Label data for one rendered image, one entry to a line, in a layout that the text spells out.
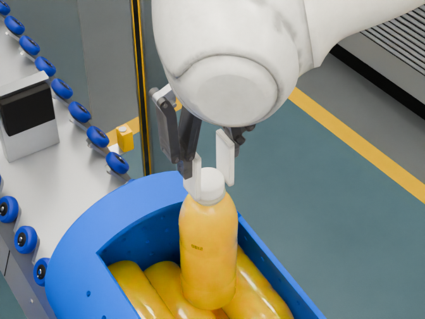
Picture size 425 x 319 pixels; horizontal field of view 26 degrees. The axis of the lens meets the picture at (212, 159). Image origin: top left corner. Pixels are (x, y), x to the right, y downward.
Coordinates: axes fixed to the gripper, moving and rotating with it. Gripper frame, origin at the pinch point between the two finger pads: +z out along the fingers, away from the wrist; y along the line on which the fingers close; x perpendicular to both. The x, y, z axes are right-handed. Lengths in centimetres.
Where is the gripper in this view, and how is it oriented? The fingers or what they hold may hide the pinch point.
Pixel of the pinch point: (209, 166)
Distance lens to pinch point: 106.2
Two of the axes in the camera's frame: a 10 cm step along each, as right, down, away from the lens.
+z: 0.0, 6.9, 7.2
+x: 5.2, 6.2, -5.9
